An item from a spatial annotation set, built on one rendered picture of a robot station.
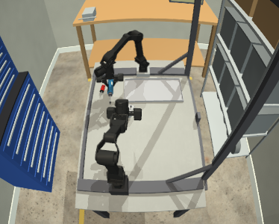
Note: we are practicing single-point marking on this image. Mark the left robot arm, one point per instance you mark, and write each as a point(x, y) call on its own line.
point(106, 157)

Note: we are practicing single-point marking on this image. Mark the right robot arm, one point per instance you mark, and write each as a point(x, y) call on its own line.
point(110, 56)

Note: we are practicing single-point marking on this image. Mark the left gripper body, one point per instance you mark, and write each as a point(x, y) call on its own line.
point(137, 113)

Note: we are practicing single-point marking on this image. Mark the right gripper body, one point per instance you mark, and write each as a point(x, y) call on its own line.
point(110, 75)

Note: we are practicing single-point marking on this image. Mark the blue cylinder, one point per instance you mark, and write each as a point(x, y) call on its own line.
point(110, 87)

